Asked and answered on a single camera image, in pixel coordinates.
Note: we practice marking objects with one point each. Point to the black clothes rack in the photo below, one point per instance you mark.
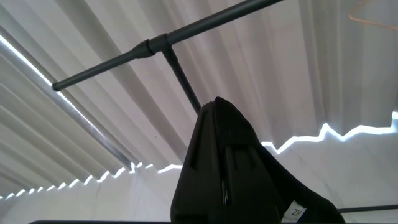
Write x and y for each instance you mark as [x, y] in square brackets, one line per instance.
[155, 46]

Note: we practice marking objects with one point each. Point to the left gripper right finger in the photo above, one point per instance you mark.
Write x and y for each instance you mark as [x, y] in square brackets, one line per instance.
[248, 193]

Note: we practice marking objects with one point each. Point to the white curtain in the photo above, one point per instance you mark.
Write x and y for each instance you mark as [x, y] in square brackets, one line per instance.
[264, 77]

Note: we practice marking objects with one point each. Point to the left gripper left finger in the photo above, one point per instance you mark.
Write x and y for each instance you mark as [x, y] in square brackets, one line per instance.
[199, 180]

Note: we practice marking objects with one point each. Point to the black shorts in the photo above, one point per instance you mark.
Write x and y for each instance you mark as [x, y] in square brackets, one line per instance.
[236, 124]

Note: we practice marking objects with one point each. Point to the pink clothes hanger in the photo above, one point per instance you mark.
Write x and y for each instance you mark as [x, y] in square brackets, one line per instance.
[373, 22]

